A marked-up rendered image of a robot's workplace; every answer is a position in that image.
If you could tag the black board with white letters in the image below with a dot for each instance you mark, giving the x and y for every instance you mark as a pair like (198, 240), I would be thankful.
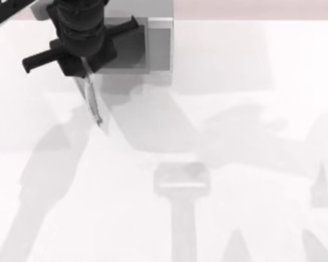
(2, 11)

